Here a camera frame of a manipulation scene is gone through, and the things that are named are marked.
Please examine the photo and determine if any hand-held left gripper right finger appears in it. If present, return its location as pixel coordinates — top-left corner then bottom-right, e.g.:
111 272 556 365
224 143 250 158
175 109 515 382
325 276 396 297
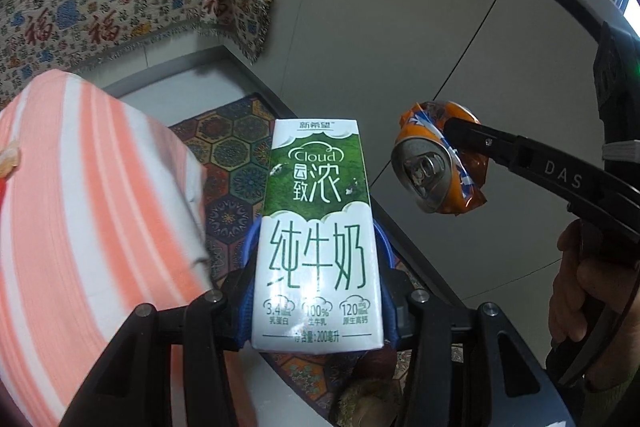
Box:
382 269 568 427

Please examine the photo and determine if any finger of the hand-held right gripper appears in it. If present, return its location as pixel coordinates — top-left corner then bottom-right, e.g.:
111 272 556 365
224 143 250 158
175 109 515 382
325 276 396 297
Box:
442 117 606 205

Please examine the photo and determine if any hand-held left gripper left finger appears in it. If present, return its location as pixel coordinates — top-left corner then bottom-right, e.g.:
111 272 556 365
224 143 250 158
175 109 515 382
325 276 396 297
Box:
62 264 258 427

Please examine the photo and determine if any blue plastic mesh basket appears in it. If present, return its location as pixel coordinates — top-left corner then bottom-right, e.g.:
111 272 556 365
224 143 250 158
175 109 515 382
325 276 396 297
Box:
245 214 396 273

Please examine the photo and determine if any crushed orange soda can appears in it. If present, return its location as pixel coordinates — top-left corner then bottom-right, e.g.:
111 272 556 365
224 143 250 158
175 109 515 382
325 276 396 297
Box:
391 100 489 219

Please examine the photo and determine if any green white milk carton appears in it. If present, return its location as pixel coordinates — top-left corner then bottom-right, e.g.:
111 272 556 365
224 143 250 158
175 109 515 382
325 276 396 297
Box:
251 118 386 353

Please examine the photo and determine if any person's right forearm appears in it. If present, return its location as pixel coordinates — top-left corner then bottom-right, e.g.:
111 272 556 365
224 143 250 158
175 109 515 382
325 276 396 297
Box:
582 357 640 427

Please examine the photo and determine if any person's right hand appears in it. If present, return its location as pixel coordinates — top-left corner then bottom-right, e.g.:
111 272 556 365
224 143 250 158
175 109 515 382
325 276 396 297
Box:
549 221 635 349

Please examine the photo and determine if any brown furry slipper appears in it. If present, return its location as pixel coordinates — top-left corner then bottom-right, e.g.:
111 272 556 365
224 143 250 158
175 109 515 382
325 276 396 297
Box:
332 347 408 427

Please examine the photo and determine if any colourful hexagon floor mat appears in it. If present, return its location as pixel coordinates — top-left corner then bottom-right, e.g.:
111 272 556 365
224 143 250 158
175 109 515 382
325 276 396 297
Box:
167 93 472 388

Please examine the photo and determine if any table with striped tablecloth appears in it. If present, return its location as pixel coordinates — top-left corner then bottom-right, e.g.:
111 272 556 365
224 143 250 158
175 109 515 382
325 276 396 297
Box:
0 69 261 427

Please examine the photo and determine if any large patterned cloth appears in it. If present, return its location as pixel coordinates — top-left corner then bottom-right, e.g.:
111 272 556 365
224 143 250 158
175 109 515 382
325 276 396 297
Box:
0 0 226 108

